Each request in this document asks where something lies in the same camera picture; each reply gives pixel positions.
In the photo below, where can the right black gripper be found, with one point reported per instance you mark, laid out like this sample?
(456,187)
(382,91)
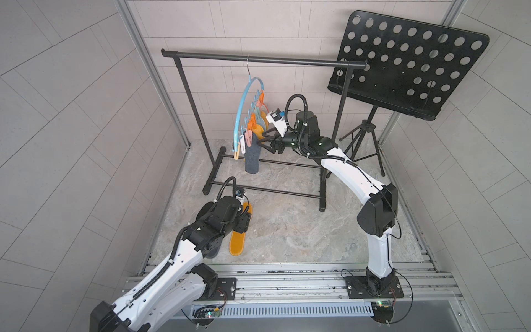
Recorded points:
(278,140)

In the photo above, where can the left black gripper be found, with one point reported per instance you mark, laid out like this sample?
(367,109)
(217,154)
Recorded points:
(244,220)

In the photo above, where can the orange yellow shoe insole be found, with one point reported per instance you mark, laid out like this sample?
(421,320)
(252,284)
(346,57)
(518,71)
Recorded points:
(237,241)

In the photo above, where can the dark grey shoe insole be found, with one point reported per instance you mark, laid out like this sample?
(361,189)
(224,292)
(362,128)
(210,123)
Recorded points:
(212,251)

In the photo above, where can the black garment rack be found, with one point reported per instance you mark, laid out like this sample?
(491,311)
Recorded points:
(247,114)

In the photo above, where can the black shoe insole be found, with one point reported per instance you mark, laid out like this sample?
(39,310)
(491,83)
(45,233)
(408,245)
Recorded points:
(204,210)

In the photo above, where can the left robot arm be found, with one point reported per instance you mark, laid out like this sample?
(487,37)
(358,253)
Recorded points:
(182,277)

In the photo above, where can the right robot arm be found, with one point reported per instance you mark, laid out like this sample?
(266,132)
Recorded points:
(297,128)

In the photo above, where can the black perforated music stand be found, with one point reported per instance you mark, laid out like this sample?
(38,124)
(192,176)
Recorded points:
(412,67)

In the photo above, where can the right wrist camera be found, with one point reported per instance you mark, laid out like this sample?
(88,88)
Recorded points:
(278,119)

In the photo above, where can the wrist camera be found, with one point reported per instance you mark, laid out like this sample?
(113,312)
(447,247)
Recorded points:
(278,119)
(240,193)

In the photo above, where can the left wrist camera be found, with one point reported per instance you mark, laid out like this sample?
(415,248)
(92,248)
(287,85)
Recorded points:
(240,193)

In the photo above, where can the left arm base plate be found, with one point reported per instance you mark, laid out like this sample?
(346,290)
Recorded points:
(222,289)

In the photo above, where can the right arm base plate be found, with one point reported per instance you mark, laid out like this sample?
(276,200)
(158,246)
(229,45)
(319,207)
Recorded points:
(358,288)

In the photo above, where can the aluminium mounting rail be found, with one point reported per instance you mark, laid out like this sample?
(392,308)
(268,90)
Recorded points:
(323,282)

